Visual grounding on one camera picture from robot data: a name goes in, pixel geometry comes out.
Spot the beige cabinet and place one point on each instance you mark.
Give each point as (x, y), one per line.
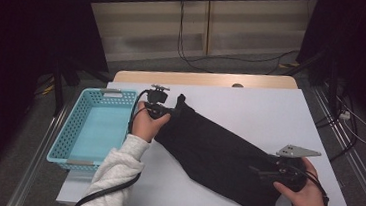
(144, 29)

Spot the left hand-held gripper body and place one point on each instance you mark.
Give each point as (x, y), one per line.
(157, 96)

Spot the yellow tape strip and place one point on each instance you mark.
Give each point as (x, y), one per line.
(48, 88)
(289, 64)

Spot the person's left hand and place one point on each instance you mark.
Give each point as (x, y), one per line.
(144, 126)

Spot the grey desk grommet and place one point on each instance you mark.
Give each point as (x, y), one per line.
(237, 85)

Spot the black pants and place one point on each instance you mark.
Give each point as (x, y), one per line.
(216, 152)

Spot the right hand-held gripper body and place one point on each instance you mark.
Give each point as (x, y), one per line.
(295, 151)

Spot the aluminium floor rail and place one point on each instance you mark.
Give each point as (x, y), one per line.
(364, 185)
(37, 160)

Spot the light blue plastic basket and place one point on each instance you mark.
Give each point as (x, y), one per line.
(101, 132)

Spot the black metal stand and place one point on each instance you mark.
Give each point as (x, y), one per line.
(59, 88)
(332, 86)

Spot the white plug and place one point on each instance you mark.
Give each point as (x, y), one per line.
(344, 115)

